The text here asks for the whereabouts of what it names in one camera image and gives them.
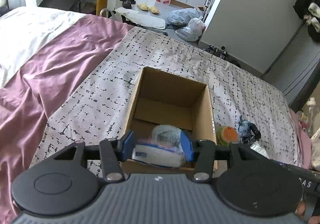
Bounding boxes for orange burger plush toy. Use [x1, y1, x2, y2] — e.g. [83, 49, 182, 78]
[217, 126, 239, 146]

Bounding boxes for tissue pack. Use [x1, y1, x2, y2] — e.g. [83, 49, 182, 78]
[131, 139, 187, 168]

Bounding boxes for light blue fuzzy sock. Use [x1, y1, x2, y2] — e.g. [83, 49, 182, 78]
[150, 125, 182, 148]

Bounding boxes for shiny plastic packaged item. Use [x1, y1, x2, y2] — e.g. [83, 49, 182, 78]
[250, 141, 270, 159]

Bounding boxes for patterned white bed cover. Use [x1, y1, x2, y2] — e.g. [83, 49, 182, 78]
[32, 27, 302, 166]

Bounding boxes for brown cardboard box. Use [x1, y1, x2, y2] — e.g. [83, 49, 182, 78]
[120, 66, 219, 173]

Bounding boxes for mauve pink blanket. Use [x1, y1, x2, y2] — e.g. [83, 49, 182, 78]
[1, 15, 131, 223]

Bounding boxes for pair of sneakers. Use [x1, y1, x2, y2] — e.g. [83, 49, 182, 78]
[204, 45, 229, 60]

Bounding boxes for clear bottle on nightstand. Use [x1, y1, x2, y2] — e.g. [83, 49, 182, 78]
[305, 97, 318, 125]

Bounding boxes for clear plastic bag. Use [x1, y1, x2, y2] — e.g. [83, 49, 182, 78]
[175, 26, 199, 42]

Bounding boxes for white red plastic bag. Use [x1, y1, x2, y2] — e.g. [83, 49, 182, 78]
[188, 17, 206, 37]

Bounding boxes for white floor mat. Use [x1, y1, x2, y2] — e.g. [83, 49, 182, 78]
[115, 7, 166, 30]

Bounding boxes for grey garbage bag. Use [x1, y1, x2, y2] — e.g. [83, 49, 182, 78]
[168, 8, 204, 27]

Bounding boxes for yellow slipper left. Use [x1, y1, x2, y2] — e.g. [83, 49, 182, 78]
[137, 4, 149, 11]

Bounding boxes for yellow slipper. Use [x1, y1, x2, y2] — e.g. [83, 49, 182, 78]
[137, 4, 149, 11]
[149, 6, 159, 15]

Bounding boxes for yellow slipper right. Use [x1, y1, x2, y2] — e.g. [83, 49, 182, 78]
[149, 6, 159, 15]

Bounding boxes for black slippers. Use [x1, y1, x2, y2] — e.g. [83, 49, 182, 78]
[120, 0, 136, 9]

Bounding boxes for hanging black white clothes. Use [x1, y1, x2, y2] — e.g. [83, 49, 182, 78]
[293, 0, 319, 43]

